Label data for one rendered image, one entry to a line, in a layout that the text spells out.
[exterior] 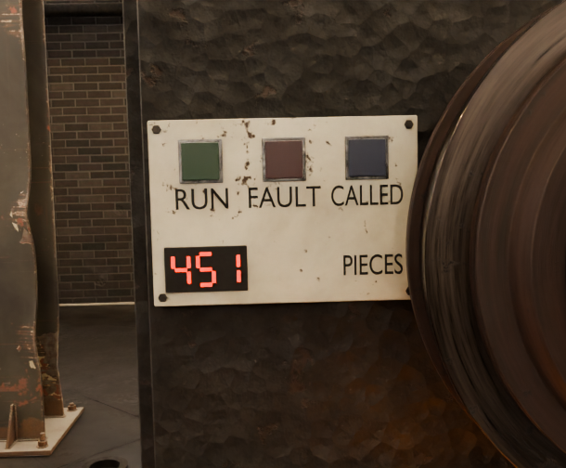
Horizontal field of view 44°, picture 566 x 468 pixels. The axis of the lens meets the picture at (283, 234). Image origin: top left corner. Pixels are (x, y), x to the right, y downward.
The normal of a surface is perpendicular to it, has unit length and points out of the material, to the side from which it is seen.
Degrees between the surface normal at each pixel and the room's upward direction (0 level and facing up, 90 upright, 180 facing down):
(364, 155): 90
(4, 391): 90
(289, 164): 90
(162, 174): 90
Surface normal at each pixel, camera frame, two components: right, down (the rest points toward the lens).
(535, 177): -0.83, -0.26
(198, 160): 0.03, 0.08
